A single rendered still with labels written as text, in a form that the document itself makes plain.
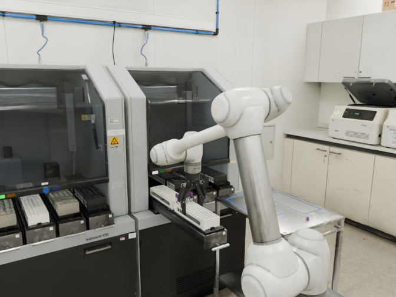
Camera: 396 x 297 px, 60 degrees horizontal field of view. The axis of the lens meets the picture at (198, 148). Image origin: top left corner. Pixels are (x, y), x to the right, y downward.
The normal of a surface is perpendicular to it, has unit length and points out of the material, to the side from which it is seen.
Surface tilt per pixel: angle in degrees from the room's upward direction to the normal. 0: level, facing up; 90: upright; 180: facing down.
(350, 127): 90
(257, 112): 77
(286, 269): 68
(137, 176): 90
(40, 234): 90
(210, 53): 90
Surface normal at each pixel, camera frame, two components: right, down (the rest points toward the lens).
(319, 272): 0.57, 0.12
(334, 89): -0.84, 0.11
